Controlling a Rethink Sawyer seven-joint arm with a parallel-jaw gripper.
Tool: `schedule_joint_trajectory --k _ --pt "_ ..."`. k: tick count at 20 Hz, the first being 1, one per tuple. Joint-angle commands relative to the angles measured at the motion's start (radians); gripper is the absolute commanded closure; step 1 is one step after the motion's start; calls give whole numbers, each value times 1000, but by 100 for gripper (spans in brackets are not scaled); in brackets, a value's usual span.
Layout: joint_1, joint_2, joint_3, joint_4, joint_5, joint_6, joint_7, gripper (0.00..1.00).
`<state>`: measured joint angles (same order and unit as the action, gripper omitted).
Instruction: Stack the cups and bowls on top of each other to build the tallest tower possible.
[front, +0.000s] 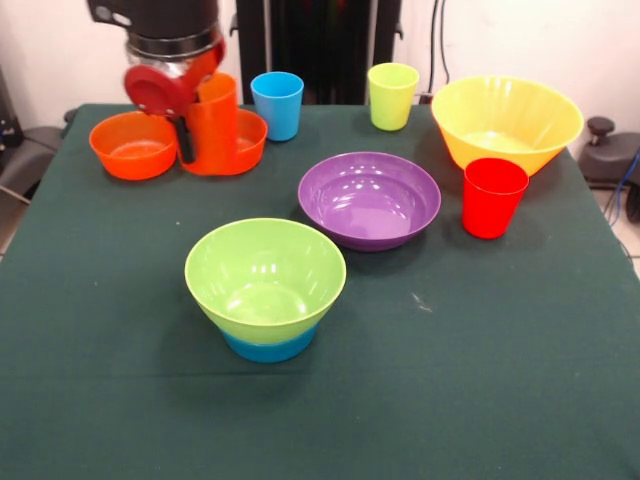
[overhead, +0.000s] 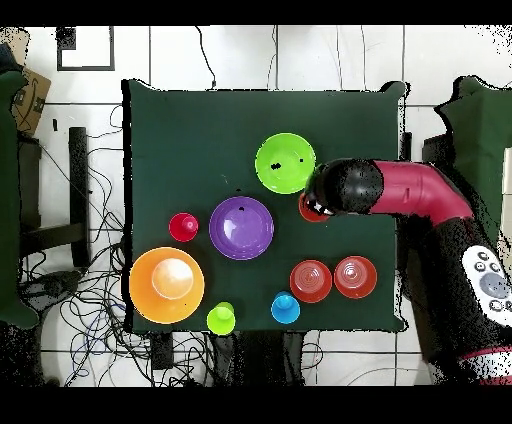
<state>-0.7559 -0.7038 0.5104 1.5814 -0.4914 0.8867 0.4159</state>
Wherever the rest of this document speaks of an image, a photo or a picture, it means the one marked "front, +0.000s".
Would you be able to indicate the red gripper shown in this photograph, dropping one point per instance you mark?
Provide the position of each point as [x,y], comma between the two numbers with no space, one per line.
[155,90]

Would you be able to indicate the orange cup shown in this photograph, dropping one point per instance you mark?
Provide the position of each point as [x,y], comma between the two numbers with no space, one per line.
[215,130]

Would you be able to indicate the green bowl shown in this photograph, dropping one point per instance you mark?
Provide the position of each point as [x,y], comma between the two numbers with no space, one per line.
[265,280]

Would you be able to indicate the purple bowl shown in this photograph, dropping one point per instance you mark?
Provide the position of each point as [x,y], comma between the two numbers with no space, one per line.
[370,200]

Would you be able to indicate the lime green cup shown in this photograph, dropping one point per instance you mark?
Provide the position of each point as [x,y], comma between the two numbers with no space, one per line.
[392,100]

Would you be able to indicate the blue bowl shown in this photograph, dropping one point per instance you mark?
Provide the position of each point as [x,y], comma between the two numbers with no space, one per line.
[270,350]

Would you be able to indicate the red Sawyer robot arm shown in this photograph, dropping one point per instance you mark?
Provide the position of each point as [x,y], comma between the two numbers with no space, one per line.
[155,20]

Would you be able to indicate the orange bowl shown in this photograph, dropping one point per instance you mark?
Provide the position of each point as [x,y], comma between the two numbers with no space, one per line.
[250,140]
[134,150]

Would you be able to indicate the blue cup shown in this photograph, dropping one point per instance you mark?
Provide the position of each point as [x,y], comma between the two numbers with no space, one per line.
[277,105]

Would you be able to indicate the dark grey chair base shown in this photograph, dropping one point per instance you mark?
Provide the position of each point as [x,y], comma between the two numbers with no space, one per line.
[30,155]

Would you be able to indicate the dark green tablecloth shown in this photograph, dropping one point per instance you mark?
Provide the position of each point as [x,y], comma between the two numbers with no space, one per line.
[320,415]

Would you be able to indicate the red cup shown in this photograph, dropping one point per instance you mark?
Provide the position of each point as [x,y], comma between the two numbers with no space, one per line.
[492,200]

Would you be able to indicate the large yellow bowl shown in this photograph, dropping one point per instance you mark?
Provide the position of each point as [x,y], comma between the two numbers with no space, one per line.
[505,120]

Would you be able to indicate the black chair base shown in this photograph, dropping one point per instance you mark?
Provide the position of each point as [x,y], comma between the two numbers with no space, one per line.
[605,155]

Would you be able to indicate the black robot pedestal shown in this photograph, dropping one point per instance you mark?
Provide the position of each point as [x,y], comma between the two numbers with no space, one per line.
[325,40]

